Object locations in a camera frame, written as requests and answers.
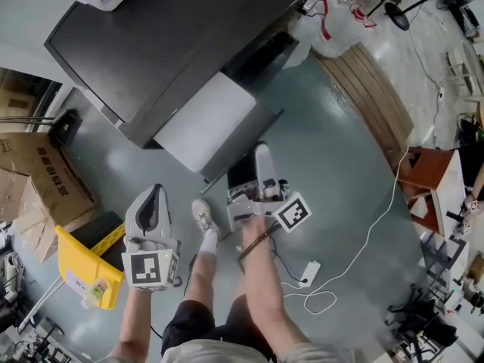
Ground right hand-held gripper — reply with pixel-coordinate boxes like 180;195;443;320
225;142;313;234

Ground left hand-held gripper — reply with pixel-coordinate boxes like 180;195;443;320
120;184;182;290

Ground person's right forearm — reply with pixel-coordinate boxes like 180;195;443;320
237;216;313;346

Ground person's left forearm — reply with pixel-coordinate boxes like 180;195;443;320
113;287;158;358

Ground person's left white shoe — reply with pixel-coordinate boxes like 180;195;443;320
191;198;222;237

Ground person's left white sock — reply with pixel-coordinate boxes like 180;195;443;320
198;229;220;255

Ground dark wrist band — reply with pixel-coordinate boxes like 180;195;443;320
237;227;281;261

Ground person's left leg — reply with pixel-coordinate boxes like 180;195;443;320
183;250;222;308

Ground black bin with yellow lid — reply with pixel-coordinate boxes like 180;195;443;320
54;209;128;312

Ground clear plastic cup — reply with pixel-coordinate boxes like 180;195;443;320
81;277;111;309

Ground printed brown cardboard box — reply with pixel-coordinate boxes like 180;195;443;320
0;132;98;226

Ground person's black shorts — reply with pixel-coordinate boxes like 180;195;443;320
160;299;277;361

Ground plain brown cardboard box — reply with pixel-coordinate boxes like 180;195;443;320
9;185;57;264
0;166;31;222

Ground white power strip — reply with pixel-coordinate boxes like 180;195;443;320
297;261;322;289

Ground wooden slat board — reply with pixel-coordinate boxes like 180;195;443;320
312;42;416;172

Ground small black box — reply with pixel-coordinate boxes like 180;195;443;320
48;107;83;147

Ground grey metal pole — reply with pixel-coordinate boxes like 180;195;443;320
14;278;66;334

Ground person's grey t-shirt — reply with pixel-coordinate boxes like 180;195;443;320
94;338;356;363

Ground clear bags with red ties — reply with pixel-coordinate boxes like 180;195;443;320
296;0;379;59

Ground black metal rods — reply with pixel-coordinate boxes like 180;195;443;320
0;116;56;125

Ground red-brown and white table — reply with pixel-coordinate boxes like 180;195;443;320
396;145;470;237

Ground glass partition panel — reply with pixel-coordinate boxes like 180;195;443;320
0;67;64;134

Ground black office chair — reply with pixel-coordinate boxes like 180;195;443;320
383;284;459;361

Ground light wooden rack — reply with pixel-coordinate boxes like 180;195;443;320
445;39;484;104

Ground black power cable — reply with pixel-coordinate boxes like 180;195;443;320
264;221;306;284

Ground white power cable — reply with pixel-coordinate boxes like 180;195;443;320
281;145;410;316

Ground white stool with black frame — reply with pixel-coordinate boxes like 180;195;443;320
418;231;470;293

